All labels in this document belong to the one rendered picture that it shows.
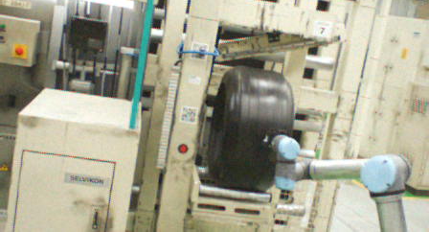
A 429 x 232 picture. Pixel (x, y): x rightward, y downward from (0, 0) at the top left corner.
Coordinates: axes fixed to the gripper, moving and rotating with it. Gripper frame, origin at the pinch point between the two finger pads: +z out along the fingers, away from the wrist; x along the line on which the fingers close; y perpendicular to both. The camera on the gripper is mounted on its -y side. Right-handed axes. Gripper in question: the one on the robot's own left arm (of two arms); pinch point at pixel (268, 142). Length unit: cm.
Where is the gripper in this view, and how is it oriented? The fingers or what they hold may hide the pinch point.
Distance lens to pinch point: 254.1
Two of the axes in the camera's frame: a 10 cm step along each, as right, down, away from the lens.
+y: 1.7, -9.8, -0.6
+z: -1.3, -0.8, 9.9
